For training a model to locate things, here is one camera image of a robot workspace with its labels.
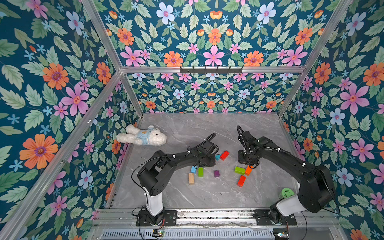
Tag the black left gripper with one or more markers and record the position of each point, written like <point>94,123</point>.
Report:
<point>213,161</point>

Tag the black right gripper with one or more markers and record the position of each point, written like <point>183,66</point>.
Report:
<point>248,159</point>

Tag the green block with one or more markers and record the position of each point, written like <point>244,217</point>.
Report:
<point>239,170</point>
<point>200,172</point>

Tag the orange block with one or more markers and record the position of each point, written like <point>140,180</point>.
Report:
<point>248,171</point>

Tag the light blue block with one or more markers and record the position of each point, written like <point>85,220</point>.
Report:
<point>193,169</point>

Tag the red block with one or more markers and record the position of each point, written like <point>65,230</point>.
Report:
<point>224,155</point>
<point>241,181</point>

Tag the purple cube block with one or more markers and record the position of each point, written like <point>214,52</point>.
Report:
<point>216,173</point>

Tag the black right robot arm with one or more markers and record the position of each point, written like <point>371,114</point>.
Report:
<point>316,188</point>

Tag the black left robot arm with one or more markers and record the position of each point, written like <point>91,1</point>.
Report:
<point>156,173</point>

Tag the natural wood block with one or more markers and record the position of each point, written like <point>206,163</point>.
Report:
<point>191,177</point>

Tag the green tape roll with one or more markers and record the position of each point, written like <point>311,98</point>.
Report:
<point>286,193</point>

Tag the white teddy bear plush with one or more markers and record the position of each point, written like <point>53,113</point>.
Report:
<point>148,137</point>

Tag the black hook rack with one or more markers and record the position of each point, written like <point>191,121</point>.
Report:
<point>210,70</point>

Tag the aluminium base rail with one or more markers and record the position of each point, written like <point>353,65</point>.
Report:
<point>217,217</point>

